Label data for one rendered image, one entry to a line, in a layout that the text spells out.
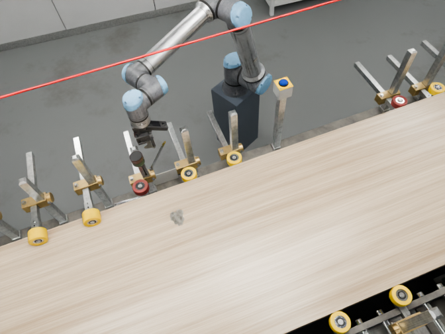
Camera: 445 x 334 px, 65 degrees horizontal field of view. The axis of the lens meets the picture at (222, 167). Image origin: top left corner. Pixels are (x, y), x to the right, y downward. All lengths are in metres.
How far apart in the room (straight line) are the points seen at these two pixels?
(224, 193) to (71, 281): 0.78
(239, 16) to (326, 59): 2.06
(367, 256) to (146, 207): 1.03
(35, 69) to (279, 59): 2.52
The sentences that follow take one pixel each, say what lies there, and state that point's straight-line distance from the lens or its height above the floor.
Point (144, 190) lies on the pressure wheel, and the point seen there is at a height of 0.91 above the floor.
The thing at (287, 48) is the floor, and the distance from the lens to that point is 3.86.
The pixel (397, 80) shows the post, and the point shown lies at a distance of 2.26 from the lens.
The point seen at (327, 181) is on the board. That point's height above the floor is 0.90.
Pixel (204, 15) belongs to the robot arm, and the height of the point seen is 1.37.
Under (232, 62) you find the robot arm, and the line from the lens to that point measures 2.37.
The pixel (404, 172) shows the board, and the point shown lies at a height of 0.90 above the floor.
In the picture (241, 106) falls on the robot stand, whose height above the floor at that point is 0.56.
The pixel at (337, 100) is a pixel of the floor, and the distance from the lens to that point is 3.41.
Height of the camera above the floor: 2.43
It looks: 57 degrees down
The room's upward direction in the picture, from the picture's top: 6 degrees counter-clockwise
